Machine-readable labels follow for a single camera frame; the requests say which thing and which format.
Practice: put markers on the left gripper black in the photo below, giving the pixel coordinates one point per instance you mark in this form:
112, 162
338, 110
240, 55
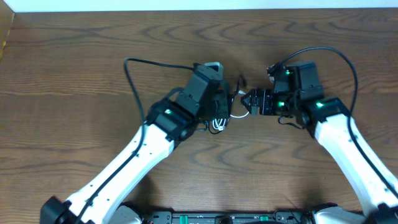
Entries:
222, 104

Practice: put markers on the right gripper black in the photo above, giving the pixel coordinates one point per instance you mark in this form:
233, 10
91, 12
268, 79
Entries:
265, 109

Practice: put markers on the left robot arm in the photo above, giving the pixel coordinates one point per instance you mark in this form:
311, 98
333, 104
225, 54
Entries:
169, 122

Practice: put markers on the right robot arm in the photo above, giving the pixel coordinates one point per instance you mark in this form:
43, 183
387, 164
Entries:
297, 93

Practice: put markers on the cardboard box edge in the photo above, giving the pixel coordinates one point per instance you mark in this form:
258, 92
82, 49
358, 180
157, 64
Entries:
6, 20

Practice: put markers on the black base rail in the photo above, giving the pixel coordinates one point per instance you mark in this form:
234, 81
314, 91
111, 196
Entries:
279, 216

